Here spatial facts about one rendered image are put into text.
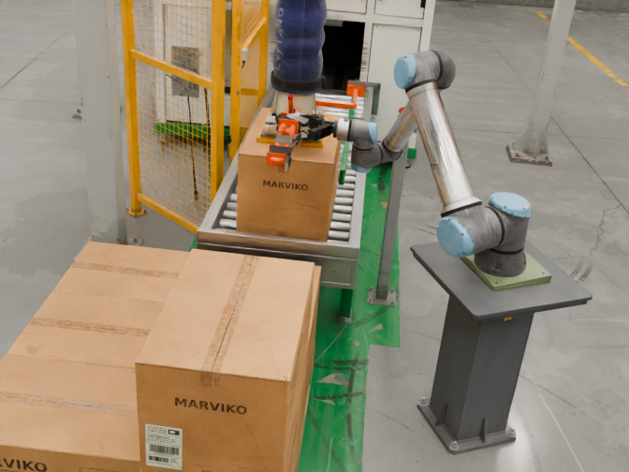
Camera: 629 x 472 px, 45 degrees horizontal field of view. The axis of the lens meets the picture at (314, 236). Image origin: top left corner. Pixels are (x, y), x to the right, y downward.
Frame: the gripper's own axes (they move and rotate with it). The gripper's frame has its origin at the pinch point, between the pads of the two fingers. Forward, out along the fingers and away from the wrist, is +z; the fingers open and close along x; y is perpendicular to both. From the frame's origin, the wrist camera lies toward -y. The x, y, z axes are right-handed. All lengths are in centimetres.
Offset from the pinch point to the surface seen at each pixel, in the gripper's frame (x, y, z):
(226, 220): -53, 11, 26
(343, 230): -55, 18, -27
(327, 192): -25.9, -4.6, -18.7
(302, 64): 20.8, 18.1, -2.5
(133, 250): -54, -24, 59
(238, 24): 10, 112, 42
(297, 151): -12.8, 4.6, -4.1
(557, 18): -2, 270, -158
